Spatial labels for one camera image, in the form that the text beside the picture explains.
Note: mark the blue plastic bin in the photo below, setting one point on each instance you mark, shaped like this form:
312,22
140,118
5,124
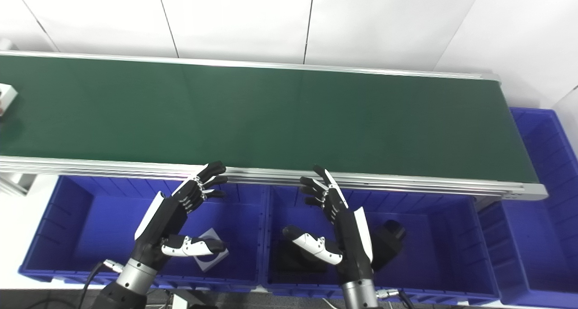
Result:
542,236
90,227
442,255

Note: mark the small white box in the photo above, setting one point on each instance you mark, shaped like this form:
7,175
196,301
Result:
179,301

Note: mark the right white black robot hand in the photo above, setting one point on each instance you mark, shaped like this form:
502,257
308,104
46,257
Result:
352,245

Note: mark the black cylinder block part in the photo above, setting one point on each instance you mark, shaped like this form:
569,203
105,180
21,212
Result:
388,243
293,259

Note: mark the aluminium conveyor support leg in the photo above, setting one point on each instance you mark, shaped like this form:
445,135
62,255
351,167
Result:
16,182

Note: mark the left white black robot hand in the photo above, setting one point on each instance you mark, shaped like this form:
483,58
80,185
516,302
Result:
165,225

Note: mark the green conveyor belt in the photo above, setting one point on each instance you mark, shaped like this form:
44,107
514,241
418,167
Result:
90,164
271,119

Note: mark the white square part with hole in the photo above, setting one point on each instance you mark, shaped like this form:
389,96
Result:
210,260

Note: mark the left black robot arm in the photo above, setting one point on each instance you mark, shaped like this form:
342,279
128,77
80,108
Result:
126,286

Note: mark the white block part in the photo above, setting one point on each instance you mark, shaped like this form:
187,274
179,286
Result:
6,96

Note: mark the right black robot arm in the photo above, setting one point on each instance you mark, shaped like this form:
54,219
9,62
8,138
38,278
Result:
359,295

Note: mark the grey conveyor motor housing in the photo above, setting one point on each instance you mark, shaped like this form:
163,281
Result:
4,45

